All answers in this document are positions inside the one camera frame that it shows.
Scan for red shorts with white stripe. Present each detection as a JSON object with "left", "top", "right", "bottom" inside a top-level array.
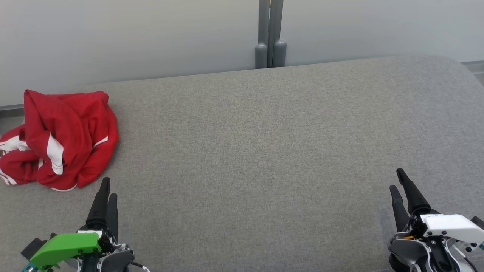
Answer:
[{"left": 23, "top": 90, "right": 120, "bottom": 192}]

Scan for grey fabric sofa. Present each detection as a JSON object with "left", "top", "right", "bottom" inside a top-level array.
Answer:
[{"left": 0, "top": 55, "right": 484, "bottom": 272}]

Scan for grey metal partition post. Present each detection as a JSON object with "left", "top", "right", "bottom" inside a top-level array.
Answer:
[{"left": 255, "top": 0, "right": 287, "bottom": 69}]

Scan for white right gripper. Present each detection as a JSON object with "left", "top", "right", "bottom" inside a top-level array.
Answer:
[{"left": 389, "top": 168, "right": 484, "bottom": 244}]

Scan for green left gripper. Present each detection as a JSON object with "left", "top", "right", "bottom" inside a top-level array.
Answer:
[{"left": 30, "top": 177, "right": 118, "bottom": 272}]

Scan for red and white shirt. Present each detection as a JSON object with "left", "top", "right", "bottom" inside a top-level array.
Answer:
[{"left": 0, "top": 125, "right": 51, "bottom": 186}]

